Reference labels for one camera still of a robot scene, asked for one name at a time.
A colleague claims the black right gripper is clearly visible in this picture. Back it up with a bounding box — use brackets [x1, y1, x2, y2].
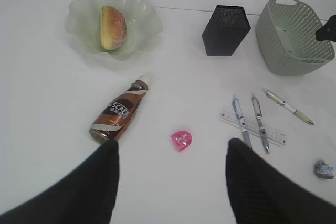
[315, 15, 336, 42]

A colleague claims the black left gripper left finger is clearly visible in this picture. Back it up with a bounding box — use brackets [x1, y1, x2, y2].
[1, 140, 120, 223]

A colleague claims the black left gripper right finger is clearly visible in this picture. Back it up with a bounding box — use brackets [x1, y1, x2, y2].
[226, 138, 335, 223]

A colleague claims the paper ball blue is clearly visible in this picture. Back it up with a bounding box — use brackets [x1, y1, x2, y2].
[314, 159, 334, 180]

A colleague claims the brown coffee bottle white cap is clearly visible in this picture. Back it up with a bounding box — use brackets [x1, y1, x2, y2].
[89, 76, 150, 144]

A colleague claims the golden bread roll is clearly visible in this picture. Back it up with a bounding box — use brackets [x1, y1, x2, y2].
[99, 6, 127, 51]

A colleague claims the pale green plastic basket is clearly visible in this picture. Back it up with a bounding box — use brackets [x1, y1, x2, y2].
[256, 0, 335, 76]

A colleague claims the blue grey click pen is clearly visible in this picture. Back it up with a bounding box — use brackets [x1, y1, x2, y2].
[232, 96, 252, 148]

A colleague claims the white beige click pen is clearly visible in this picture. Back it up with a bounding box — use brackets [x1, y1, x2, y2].
[262, 89, 314, 125]

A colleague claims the grey white click pen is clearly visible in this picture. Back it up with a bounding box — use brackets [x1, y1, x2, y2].
[251, 94, 270, 154]

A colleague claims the pink pencil sharpener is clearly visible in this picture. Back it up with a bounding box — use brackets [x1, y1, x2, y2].
[170, 130, 192, 152]

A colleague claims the black mesh pen holder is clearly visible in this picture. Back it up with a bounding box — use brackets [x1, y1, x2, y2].
[202, 5, 251, 56]

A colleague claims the pale green wavy glass plate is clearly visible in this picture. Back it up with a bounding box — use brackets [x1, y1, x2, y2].
[65, 0, 163, 60]

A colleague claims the clear plastic ruler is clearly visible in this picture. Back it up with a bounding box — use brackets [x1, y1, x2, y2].
[220, 108, 287, 147]

